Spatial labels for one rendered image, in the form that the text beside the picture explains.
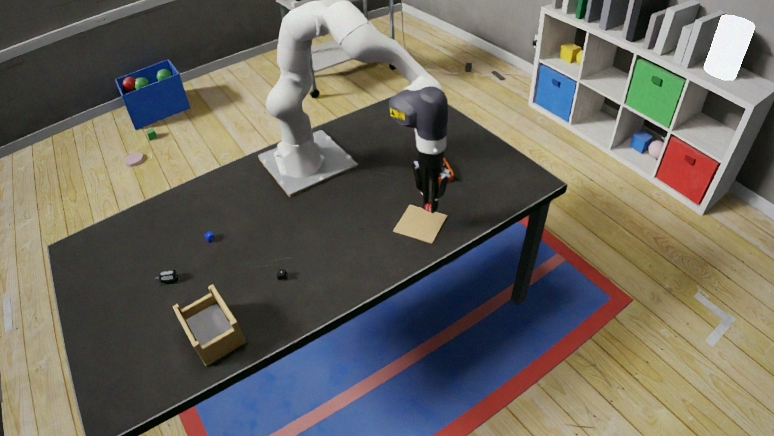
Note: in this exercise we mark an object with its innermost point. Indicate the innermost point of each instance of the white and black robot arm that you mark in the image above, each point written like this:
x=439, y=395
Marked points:
x=420, y=105

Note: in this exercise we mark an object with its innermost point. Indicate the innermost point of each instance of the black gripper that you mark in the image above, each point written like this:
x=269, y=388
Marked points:
x=431, y=166

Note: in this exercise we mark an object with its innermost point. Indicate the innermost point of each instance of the beige flat mat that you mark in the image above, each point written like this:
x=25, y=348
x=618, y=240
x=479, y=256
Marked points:
x=420, y=224

